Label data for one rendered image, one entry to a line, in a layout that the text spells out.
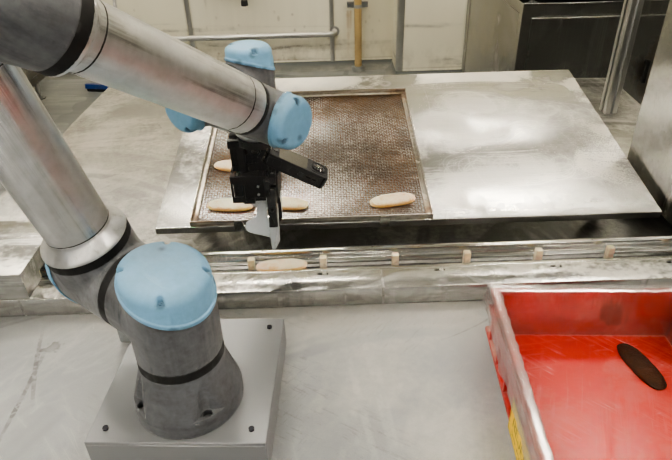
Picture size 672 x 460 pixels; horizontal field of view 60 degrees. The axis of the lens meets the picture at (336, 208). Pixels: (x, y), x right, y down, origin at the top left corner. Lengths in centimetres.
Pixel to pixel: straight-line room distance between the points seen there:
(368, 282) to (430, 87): 73
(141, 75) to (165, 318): 28
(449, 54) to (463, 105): 304
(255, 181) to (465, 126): 66
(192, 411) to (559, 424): 52
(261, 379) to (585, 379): 51
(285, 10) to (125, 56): 416
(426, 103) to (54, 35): 115
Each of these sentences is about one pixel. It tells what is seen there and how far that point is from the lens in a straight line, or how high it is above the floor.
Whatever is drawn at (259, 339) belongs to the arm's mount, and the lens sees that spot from 96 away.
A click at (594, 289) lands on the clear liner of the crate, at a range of 105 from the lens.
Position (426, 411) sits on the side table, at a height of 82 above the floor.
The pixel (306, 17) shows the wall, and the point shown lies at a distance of 475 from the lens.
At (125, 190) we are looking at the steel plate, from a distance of 156.
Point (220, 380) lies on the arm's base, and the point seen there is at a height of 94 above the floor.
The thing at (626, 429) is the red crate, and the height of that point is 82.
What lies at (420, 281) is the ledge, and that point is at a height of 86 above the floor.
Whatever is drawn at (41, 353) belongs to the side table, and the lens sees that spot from 115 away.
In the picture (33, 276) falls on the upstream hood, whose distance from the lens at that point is 122.
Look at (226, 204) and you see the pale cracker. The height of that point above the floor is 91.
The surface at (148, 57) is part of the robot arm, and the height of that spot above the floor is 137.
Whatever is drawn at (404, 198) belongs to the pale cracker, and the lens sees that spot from 124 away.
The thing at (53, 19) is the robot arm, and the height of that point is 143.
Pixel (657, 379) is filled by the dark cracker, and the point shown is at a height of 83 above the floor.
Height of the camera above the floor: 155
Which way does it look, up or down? 32 degrees down
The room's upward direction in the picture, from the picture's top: 2 degrees counter-clockwise
